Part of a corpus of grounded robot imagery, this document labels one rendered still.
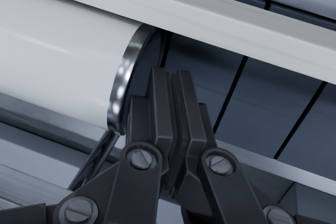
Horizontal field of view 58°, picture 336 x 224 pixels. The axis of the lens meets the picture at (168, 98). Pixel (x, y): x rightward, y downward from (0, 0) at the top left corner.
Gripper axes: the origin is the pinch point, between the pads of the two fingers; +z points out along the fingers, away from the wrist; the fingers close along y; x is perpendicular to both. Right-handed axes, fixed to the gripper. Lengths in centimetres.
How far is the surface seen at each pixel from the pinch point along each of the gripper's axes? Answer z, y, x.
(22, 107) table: 14.3, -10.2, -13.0
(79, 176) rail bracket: 4.1, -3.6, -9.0
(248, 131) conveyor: 3.3, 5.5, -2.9
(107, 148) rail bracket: 6.7, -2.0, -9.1
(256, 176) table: 6.8, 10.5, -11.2
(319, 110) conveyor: 2.4, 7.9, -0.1
